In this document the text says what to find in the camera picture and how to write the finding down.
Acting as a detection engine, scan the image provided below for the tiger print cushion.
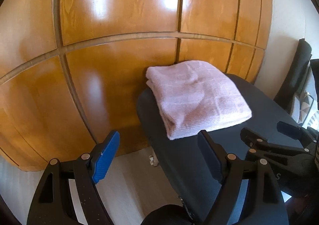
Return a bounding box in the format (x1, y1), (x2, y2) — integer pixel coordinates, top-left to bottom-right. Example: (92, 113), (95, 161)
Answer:
(295, 91), (319, 128)

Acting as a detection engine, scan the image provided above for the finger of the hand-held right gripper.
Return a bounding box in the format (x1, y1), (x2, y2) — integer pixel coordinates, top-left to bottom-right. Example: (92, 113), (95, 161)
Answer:
(277, 121), (316, 142)
(240, 127), (311, 156)

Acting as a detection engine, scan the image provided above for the black rolled mat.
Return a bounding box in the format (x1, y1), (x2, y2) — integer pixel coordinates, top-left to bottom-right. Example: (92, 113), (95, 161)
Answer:
(274, 38), (313, 113)

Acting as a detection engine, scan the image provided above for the wooden wardrobe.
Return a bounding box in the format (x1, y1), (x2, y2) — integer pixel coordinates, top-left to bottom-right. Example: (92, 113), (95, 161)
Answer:
(0, 0), (273, 172)

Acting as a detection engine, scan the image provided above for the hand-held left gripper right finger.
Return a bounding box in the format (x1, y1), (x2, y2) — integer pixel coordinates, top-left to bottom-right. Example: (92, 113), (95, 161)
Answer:
(197, 130), (289, 225)

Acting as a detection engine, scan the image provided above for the person's dark trouser leg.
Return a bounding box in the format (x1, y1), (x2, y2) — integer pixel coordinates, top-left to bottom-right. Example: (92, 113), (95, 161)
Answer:
(141, 204), (195, 225)

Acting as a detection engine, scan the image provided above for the pink knit sweater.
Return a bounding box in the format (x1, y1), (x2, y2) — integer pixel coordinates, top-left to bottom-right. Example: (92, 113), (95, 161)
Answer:
(145, 60), (252, 140)

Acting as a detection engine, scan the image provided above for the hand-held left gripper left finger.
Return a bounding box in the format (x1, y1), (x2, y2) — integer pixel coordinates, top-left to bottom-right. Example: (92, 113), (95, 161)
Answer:
(26, 130), (120, 225)

